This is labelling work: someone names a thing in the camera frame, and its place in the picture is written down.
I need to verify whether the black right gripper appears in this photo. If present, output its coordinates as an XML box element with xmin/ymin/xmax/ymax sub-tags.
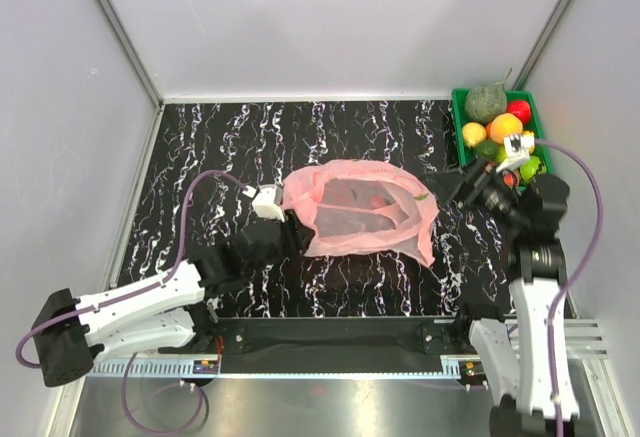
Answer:
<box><xmin>418</xmin><ymin>154</ymin><xmax>527</xmax><ymax>232</ymax></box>

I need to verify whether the dark green fruit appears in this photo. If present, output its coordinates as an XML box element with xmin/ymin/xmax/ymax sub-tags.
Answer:
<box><xmin>473</xmin><ymin>139</ymin><xmax>500</xmax><ymax>161</ymax></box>

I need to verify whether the lime green fruit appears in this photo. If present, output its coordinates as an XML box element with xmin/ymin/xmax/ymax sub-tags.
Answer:
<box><xmin>494</xmin><ymin>145</ymin><xmax>507</xmax><ymax>164</ymax></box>

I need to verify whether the pale yellow round fruit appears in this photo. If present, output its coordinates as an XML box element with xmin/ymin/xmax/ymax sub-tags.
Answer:
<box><xmin>461</xmin><ymin>122</ymin><xmax>487</xmax><ymax>149</ymax></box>

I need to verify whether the pink plastic bag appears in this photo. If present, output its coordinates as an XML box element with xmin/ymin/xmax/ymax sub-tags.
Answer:
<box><xmin>283</xmin><ymin>159</ymin><xmax>439</xmax><ymax>267</ymax></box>

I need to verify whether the red peach fruit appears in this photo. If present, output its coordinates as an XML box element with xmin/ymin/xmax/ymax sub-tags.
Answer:
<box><xmin>503</xmin><ymin>170</ymin><xmax>520</xmax><ymax>188</ymax></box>

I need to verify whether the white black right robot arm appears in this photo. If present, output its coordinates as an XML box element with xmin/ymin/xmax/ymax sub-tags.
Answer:
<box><xmin>423</xmin><ymin>158</ymin><xmax>596</xmax><ymax>436</ymax></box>

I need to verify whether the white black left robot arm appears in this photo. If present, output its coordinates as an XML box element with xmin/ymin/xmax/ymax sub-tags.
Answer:
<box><xmin>27</xmin><ymin>212</ymin><xmax>315</xmax><ymax>388</ymax></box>

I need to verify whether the green cracked ball fruit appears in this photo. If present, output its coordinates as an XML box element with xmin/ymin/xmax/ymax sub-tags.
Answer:
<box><xmin>519</xmin><ymin>156</ymin><xmax>547</xmax><ymax>184</ymax></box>

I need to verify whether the green plastic tray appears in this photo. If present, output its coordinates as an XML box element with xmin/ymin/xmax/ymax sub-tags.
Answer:
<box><xmin>451</xmin><ymin>88</ymin><xmax>554</xmax><ymax>174</ymax></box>

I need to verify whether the grey green melon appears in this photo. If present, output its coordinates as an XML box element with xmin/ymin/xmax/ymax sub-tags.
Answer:
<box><xmin>464</xmin><ymin>82</ymin><xmax>507</xmax><ymax>125</ymax></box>

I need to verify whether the red apple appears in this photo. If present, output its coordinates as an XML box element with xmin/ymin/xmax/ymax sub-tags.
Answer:
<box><xmin>506</xmin><ymin>99</ymin><xmax>532</xmax><ymax>126</ymax></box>

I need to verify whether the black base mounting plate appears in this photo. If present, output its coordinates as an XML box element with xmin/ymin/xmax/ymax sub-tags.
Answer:
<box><xmin>158</xmin><ymin>315</ymin><xmax>513</xmax><ymax>376</ymax></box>

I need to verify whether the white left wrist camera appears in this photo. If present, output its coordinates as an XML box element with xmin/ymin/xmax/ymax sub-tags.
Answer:
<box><xmin>242</xmin><ymin>184</ymin><xmax>285</xmax><ymax>222</ymax></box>

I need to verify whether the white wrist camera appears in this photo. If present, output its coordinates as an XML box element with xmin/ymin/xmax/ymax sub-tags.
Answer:
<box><xmin>242</xmin><ymin>184</ymin><xmax>285</xmax><ymax>222</ymax></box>
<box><xmin>496</xmin><ymin>134</ymin><xmax>535</xmax><ymax>173</ymax></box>

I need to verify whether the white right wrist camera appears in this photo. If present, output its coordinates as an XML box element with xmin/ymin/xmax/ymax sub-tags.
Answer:
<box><xmin>496</xmin><ymin>134</ymin><xmax>535</xmax><ymax>173</ymax></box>

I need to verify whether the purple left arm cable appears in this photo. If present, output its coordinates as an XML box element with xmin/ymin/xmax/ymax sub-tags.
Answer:
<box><xmin>14</xmin><ymin>170</ymin><xmax>256</xmax><ymax>433</ymax></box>

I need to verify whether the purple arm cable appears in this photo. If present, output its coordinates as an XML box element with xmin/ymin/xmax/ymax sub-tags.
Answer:
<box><xmin>14</xmin><ymin>170</ymin><xmax>256</xmax><ymax>433</ymax></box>
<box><xmin>529</xmin><ymin>138</ymin><xmax>604</xmax><ymax>437</ymax></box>

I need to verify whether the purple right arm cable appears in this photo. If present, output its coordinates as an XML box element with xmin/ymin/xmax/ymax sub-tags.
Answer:
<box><xmin>529</xmin><ymin>138</ymin><xmax>604</xmax><ymax>437</ymax></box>

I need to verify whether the aluminium rail frame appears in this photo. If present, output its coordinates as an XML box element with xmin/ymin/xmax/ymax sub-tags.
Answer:
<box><xmin>50</xmin><ymin>312</ymin><xmax>607</xmax><ymax>436</ymax></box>

